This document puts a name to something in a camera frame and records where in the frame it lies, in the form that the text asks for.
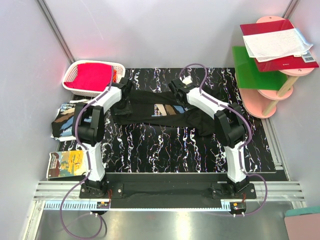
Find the aluminium rail frame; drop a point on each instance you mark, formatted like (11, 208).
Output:
(58, 213)

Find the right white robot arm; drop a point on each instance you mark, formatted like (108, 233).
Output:
(229, 124)

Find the illustrated book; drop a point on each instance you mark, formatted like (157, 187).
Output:
(65, 164)

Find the folded black printed t shirt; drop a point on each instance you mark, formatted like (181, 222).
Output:
(62, 124)

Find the black printed t shirt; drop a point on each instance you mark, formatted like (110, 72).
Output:
(62, 124)
(161, 108)

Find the pink folded t shirt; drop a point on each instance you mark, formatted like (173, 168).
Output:
(91, 77)

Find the teal board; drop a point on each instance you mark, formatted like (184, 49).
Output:
(301, 211)

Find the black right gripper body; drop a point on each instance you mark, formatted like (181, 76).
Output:
(175, 87)

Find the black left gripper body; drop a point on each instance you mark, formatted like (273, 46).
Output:
(127, 89)

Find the orange folded t shirt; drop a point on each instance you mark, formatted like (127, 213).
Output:
(114, 78)

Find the white plastic laundry basket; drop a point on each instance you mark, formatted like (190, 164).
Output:
(69, 76)

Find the pink round tiered shelf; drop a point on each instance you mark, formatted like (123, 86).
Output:
(263, 103)

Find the green plastic sheet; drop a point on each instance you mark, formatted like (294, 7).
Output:
(249, 77)

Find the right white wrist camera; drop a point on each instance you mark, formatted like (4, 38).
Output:
(187, 80)

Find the red plastic sheet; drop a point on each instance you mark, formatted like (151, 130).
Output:
(274, 24)

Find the pink board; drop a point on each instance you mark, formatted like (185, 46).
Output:
(303, 227)

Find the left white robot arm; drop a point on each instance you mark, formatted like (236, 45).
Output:
(89, 125)

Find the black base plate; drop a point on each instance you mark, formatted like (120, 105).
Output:
(167, 191)

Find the white mesh bag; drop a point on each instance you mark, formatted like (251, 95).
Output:
(269, 46)

